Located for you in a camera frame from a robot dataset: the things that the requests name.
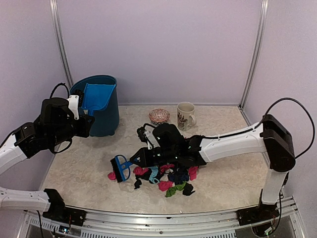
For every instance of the isolated pink paper scrap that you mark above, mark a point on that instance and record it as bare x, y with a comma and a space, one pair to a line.
112, 176

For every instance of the right aluminium frame post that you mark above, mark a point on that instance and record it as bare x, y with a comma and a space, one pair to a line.
256, 53

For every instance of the isolated black paper scrap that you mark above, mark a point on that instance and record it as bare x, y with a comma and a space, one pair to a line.
188, 189

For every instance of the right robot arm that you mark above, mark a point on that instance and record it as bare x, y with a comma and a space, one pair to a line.
267, 136

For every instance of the teal plastic waste bin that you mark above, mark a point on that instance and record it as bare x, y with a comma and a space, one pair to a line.
106, 122

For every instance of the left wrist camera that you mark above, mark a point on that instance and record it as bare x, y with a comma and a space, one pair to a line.
76, 101

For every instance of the front aluminium rail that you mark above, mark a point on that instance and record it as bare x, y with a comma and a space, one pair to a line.
102, 224

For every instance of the patterned red ceramic bowl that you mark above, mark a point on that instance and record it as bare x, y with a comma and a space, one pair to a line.
159, 116

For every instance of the blue plastic dustpan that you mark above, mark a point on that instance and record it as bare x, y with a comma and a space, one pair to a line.
97, 97

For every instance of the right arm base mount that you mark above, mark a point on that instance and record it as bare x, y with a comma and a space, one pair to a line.
255, 214

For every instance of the pile of coloured paper scraps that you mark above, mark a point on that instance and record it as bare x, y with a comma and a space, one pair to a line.
164, 176

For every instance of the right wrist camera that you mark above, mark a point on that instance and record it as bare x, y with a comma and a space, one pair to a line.
145, 134

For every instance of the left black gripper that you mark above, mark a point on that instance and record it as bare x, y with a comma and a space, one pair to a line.
84, 131

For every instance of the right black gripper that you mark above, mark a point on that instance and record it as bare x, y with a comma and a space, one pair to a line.
145, 160

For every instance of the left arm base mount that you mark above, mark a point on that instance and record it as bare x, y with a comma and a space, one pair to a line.
58, 211

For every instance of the green paper scrap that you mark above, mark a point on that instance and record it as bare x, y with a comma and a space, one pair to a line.
172, 190

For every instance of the left aluminium frame post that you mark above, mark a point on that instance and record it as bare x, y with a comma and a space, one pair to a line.
60, 42

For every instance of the blue hand brush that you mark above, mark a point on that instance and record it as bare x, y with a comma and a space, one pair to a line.
121, 168

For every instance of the aluminium frame post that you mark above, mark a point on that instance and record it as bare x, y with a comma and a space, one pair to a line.
60, 42
256, 53

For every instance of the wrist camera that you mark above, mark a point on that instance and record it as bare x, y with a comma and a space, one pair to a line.
145, 134
76, 101

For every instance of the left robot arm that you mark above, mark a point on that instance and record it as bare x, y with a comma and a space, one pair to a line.
59, 121

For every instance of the cream ceramic mug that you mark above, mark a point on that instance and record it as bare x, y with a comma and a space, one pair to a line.
185, 116

